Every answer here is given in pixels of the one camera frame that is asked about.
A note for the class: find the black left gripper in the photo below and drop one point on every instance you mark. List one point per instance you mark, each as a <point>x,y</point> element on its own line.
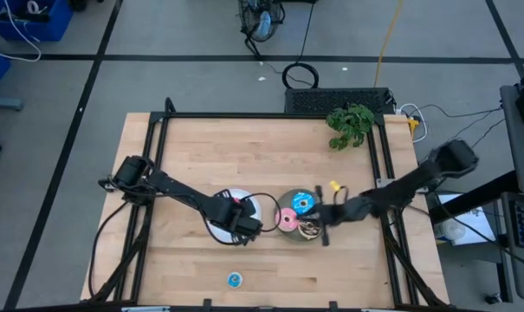
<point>235,216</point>

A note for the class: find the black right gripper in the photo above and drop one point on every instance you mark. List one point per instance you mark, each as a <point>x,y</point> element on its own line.
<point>344,212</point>

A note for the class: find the red sugar donut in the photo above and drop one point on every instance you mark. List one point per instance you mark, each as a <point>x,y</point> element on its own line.
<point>235,200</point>

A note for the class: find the large chocolate sprinkled donut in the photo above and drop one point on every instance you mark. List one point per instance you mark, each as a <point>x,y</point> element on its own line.
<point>303,230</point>

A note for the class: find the large blue iced donut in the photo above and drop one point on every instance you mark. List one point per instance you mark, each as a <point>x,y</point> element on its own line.
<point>298,200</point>

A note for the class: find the pink sprinkled donut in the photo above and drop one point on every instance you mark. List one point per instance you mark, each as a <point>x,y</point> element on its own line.
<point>282,214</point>

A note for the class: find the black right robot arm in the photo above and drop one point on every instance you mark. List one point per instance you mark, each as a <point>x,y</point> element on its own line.
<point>417,180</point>

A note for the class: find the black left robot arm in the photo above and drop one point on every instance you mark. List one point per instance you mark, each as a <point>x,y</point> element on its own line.
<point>175,188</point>

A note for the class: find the white round plate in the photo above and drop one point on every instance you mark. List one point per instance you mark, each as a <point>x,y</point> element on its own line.
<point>247,196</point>

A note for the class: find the grey round plate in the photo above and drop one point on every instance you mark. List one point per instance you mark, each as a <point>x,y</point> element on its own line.
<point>289,237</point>

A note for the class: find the small yellow object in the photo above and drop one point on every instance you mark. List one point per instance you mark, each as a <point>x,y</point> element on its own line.
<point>334,185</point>

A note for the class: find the small blue iced donut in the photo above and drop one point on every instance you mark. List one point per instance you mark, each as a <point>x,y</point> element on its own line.
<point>230,281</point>

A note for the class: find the green potted plant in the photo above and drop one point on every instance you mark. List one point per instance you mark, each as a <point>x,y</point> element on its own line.
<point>350,123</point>

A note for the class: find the black perforated computer case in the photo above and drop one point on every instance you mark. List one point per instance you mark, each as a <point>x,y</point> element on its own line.
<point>322,100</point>

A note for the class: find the white paper sheet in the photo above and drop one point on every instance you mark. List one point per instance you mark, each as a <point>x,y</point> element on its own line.
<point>478,219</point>

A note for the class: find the black floor fan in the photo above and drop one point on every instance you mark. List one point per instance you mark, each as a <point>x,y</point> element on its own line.
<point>261,21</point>

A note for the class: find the grey side desk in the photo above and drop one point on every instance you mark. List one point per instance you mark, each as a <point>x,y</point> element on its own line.
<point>521,151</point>

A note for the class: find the blue plastic bin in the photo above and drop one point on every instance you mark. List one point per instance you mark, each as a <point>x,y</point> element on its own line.
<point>49,26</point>

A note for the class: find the black table-level camera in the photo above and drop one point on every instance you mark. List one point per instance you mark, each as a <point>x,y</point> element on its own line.
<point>331,306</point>

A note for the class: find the black frame clamp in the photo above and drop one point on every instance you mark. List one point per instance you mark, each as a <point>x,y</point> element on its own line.
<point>207,304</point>

